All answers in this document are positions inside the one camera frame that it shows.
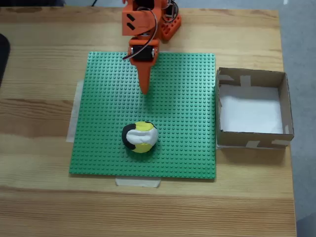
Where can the brown cardboard box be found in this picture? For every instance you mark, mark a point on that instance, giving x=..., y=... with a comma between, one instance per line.
x=232, y=139

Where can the yellow black white ball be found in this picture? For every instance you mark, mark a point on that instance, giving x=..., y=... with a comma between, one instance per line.
x=139, y=137

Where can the black rounded object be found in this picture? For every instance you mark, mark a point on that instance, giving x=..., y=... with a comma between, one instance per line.
x=3, y=56

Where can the masking tape strip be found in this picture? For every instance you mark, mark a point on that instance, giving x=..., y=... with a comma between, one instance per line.
x=138, y=183
x=72, y=118

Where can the white paper sheet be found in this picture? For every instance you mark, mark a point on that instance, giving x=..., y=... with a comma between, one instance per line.
x=249, y=111

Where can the green studded baseplate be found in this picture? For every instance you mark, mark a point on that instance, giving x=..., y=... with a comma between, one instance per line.
x=172, y=123

